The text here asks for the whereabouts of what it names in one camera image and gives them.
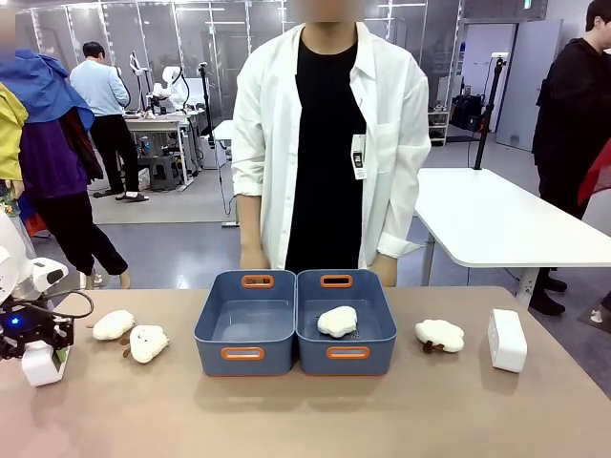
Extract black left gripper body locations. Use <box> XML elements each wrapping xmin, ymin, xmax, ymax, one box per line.
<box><xmin>0</xmin><ymin>296</ymin><xmax>75</xmax><ymax>355</ymax></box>

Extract white cloud plush with face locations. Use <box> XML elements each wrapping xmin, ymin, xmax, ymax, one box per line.
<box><xmin>121</xmin><ymin>324</ymin><xmax>170</xmax><ymax>364</ymax></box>

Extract person's right forearm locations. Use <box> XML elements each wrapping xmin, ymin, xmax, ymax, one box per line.
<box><xmin>237</xmin><ymin>193</ymin><xmax>265</xmax><ymax>254</ymax></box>

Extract person's right hand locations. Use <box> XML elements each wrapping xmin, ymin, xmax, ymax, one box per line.
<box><xmin>238</xmin><ymin>246</ymin><xmax>272</xmax><ymax>272</ymax></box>

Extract person's left hand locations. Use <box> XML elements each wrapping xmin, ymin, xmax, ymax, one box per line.
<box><xmin>372</xmin><ymin>254</ymin><xmax>400</xmax><ymax>288</ymax></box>

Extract mannequin in blue purple clothes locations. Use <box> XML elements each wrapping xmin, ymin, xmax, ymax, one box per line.
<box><xmin>0</xmin><ymin>50</ymin><xmax>132</xmax><ymax>290</ymax></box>

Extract yellow garment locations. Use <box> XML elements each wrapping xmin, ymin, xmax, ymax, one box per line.
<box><xmin>0</xmin><ymin>83</ymin><xmax>30</xmax><ymax>182</ymax></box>

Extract grey plastic stool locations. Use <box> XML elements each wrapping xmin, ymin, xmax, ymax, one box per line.
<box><xmin>148</xmin><ymin>155</ymin><xmax>182</xmax><ymax>191</ymax></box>

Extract white workbench desk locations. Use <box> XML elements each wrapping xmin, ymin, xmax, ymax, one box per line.
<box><xmin>124</xmin><ymin>112</ymin><xmax>196</xmax><ymax>192</ymax></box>

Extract man in light blue shirt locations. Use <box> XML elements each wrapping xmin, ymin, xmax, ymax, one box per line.
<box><xmin>70</xmin><ymin>41</ymin><xmax>150</xmax><ymax>202</ymax></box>

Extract person in white shirt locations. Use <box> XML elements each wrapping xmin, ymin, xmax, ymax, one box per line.
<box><xmin>231</xmin><ymin>0</ymin><xmax>433</xmax><ymax>272</ymax></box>

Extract white name badge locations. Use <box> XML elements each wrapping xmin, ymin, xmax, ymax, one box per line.
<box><xmin>351</xmin><ymin>134</ymin><xmax>369</xmax><ymax>181</ymax></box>

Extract white shoe shelf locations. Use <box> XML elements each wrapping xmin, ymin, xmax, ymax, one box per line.
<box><xmin>428</xmin><ymin>110</ymin><xmax>452</xmax><ymax>147</ymax></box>

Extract white table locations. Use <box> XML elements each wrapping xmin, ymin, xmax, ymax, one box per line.
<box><xmin>413</xmin><ymin>167</ymin><xmax>611</xmax><ymax>307</ymax></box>

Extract black equipment cases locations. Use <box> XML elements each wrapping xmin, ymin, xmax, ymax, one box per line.
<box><xmin>451</xmin><ymin>94</ymin><xmax>489</xmax><ymax>133</ymax></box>

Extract black tripod stand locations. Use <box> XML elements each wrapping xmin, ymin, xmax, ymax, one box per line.
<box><xmin>472</xmin><ymin>55</ymin><xmax>508</xmax><ymax>172</ymax></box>

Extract person in black hoodie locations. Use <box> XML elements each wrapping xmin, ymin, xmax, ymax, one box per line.
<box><xmin>528</xmin><ymin>0</ymin><xmax>611</xmax><ymax>316</ymax></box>

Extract red cloth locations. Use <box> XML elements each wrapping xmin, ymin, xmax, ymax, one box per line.
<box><xmin>577</xmin><ymin>140</ymin><xmax>611</xmax><ymax>206</ymax></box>

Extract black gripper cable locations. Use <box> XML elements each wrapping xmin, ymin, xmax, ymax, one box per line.
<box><xmin>42</xmin><ymin>289</ymin><xmax>95</xmax><ymax>320</ymax></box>

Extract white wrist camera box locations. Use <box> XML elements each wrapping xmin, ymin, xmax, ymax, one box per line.
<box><xmin>29</xmin><ymin>257</ymin><xmax>70</xmax><ymax>291</ymax></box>

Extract blue basket orange handles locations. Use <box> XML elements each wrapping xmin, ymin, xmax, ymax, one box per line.
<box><xmin>295</xmin><ymin>268</ymin><xmax>398</xmax><ymax>377</ymax></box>
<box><xmin>193</xmin><ymin>269</ymin><xmax>300</xmax><ymax>378</ymax></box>

